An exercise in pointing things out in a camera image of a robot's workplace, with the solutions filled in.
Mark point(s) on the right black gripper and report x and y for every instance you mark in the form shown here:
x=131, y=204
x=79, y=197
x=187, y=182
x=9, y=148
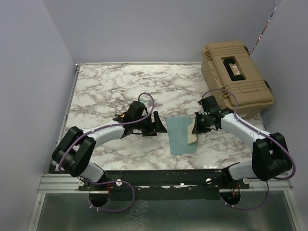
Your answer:
x=198, y=128

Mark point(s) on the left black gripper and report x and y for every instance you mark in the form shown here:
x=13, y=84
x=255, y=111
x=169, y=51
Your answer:
x=157, y=125

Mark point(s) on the cream letter paper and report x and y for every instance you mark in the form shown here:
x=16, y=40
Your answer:
x=191, y=138

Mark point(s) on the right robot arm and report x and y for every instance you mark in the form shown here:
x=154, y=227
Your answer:
x=269, y=158

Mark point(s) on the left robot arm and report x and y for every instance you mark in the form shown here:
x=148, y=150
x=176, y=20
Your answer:
x=75, y=149

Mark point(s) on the teal envelope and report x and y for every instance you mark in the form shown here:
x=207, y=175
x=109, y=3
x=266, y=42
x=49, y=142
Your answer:
x=177, y=129

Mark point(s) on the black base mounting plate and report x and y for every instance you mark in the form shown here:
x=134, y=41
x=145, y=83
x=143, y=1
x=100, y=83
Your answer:
x=122, y=185

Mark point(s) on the tan plastic tool case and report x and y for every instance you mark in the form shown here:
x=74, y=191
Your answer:
x=234, y=79

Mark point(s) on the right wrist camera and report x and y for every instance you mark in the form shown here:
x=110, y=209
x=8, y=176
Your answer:
x=202, y=112

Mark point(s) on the aluminium rail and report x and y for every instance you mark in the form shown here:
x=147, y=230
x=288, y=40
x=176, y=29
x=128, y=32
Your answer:
x=64, y=183

